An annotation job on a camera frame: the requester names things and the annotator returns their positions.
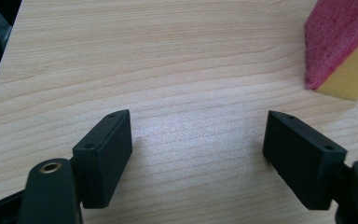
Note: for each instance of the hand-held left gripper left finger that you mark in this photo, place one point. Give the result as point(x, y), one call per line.
point(102, 161)

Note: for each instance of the red and yellow scouring sponge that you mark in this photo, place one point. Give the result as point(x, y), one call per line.
point(338, 40)

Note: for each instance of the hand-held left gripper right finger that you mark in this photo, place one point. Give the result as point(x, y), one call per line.
point(304, 161)

